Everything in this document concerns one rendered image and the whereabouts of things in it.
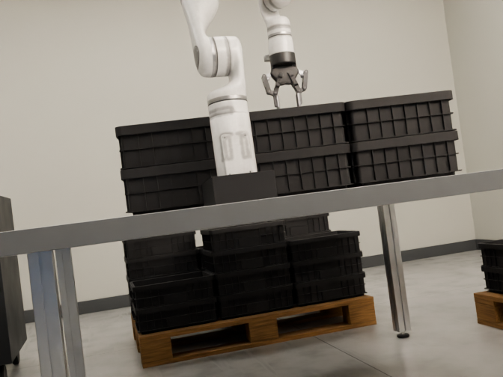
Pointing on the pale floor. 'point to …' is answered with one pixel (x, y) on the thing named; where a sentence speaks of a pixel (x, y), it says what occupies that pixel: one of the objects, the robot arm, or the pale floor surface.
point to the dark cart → (10, 299)
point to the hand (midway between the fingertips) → (288, 102)
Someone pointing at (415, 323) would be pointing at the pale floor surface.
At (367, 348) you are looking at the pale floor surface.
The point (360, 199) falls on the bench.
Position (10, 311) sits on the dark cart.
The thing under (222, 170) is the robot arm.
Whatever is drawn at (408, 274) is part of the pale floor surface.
